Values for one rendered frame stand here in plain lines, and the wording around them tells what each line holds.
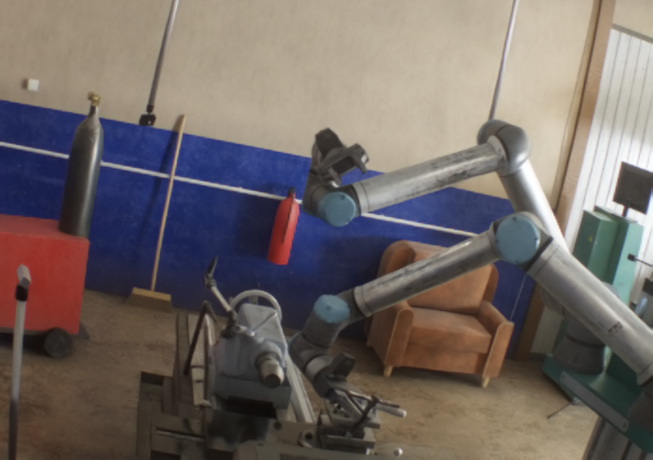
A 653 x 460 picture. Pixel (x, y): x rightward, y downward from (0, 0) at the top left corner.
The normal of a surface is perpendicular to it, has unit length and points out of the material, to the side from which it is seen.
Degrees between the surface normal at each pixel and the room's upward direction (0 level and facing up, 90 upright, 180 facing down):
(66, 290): 90
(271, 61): 90
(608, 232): 90
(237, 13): 90
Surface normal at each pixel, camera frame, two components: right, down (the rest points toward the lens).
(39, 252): 0.49, 0.27
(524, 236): -0.43, 0.01
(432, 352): 0.17, 0.22
